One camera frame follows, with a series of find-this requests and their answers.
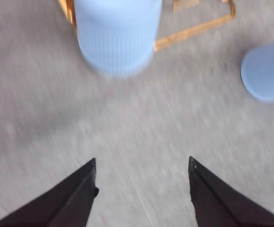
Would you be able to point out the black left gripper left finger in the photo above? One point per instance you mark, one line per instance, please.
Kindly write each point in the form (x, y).
(69, 204)

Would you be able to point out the blue ribbed cup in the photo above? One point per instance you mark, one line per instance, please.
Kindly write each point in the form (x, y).
(257, 70)
(118, 37)

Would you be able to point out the gold wire cup rack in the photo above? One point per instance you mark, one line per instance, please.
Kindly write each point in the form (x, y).
(70, 9)

